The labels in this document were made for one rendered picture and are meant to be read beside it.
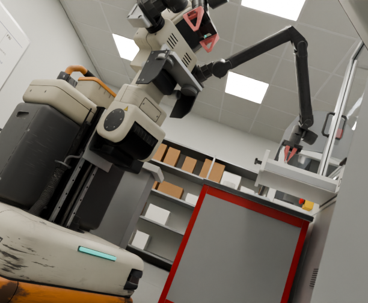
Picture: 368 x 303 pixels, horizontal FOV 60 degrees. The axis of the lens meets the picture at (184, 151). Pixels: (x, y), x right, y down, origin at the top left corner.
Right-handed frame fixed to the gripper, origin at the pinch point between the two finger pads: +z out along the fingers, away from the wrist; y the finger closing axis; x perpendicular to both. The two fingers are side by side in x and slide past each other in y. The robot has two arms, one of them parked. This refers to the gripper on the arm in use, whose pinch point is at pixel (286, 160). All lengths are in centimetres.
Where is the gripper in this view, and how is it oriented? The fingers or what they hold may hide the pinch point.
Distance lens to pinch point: 170.7
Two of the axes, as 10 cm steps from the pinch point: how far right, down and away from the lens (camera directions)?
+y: 8.9, 3.6, -2.6
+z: -4.3, 8.7, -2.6
